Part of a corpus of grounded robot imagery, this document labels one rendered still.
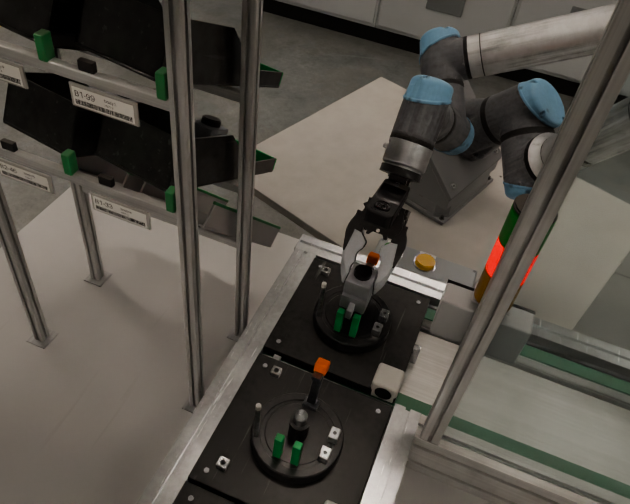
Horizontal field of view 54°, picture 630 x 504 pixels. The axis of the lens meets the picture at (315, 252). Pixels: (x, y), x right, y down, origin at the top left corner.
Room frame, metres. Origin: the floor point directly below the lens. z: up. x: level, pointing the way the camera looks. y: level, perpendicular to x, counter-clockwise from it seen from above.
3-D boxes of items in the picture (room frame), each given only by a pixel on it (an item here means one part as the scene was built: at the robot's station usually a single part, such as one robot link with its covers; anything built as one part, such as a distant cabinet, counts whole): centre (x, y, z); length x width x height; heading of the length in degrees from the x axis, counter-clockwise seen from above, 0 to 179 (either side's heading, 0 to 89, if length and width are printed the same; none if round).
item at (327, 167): (1.27, -0.30, 0.84); 0.90 x 0.70 x 0.03; 55
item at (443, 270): (0.89, -0.22, 0.93); 0.21 x 0.07 x 0.06; 74
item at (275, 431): (0.46, -0.02, 1.01); 0.24 x 0.24 x 0.13; 74
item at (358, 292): (0.70, -0.08, 1.07); 0.08 x 0.04 x 0.07; 164
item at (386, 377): (0.59, -0.15, 0.97); 0.05 x 0.05 x 0.04; 74
